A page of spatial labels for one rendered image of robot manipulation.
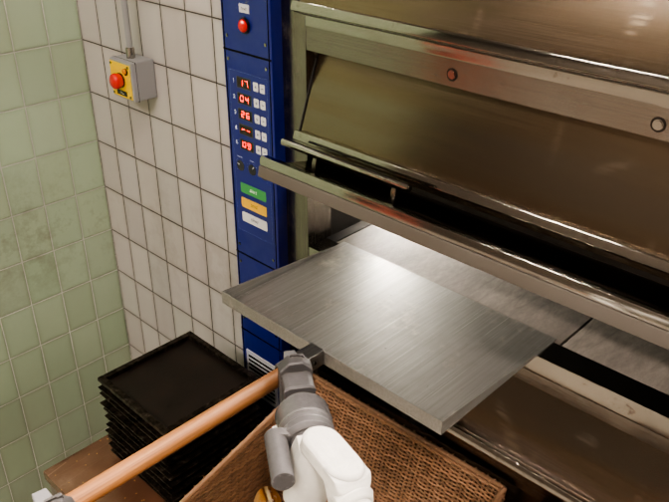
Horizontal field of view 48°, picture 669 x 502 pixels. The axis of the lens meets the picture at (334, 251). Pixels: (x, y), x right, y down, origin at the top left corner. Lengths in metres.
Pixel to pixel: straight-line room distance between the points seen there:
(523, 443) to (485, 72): 0.71
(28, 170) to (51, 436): 0.93
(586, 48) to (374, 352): 0.63
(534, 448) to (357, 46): 0.84
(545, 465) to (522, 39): 0.79
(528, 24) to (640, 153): 0.26
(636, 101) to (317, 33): 0.65
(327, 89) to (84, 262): 1.21
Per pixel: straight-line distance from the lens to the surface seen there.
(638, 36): 1.16
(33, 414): 2.68
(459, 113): 1.37
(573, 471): 1.52
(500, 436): 1.58
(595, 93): 1.21
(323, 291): 1.56
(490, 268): 1.22
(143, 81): 2.01
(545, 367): 1.44
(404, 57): 1.40
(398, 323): 1.47
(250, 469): 1.87
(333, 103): 1.55
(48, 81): 2.29
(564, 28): 1.21
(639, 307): 1.13
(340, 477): 1.07
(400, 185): 1.35
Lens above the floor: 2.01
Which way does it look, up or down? 29 degrees down
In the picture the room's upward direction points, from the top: straight up
